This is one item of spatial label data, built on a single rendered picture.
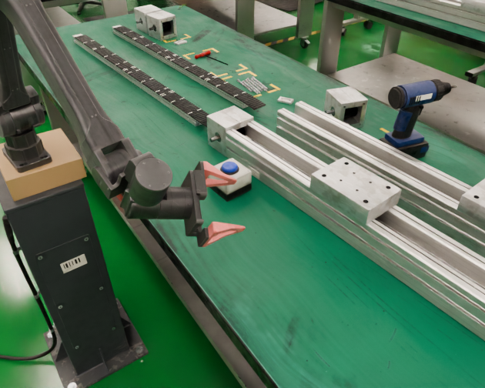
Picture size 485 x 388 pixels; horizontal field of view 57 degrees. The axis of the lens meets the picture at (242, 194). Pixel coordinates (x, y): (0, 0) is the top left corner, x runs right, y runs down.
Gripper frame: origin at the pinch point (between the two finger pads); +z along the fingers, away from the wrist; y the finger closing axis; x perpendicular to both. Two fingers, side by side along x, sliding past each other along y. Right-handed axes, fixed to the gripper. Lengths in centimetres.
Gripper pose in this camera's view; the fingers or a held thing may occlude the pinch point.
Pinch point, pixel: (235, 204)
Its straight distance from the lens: 81.6
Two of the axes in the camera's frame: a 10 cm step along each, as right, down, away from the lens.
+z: 9.1, 0.4, 4.1
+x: -3.7, 4.7, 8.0
